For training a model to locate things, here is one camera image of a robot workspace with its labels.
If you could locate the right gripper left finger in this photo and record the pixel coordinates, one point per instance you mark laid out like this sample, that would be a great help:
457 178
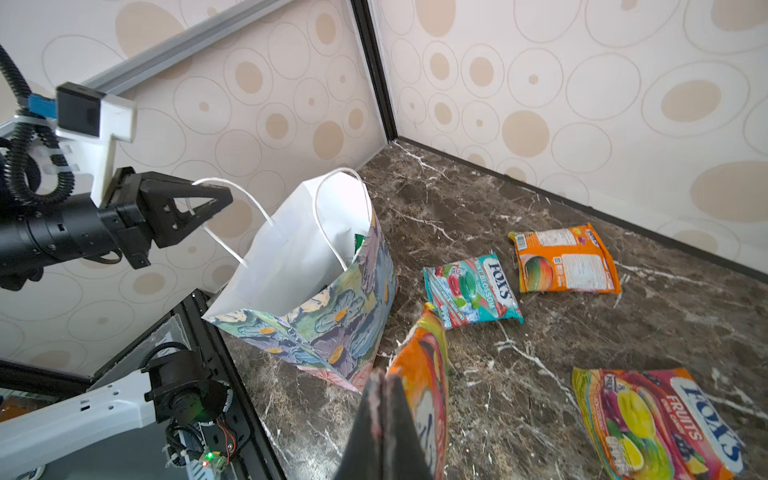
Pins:
362 456

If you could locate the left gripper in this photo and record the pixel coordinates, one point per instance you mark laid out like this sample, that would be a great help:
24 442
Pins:
36 237

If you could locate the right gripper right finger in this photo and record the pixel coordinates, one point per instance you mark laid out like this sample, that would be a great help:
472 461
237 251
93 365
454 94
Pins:
402 454

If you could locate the large orange snack packet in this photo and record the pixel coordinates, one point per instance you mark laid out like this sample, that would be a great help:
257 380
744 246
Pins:
420 363

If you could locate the white paper bag colourful print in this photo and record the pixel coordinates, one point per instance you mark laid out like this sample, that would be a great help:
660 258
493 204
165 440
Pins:
303 294

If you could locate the red yellow Fox's fruits packet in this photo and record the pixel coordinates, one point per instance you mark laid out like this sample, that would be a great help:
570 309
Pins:
656 424

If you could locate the green tea candy packet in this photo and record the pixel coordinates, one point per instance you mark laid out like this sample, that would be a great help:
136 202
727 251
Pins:
359 240

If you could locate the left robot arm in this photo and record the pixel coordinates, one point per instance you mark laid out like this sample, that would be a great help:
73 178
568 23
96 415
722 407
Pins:
62 200

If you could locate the teal red Fox's packet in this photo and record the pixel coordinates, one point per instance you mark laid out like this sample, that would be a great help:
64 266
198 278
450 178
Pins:
471 291

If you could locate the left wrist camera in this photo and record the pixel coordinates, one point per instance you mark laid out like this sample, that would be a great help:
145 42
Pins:
87 124

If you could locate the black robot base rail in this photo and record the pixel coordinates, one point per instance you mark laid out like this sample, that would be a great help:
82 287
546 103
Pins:
210 428

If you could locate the diagonal aluminium frame bar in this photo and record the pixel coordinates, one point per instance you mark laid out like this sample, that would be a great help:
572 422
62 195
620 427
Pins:
112 46

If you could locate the left black frame post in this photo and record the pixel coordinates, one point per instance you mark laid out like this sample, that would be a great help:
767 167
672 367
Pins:
363 17

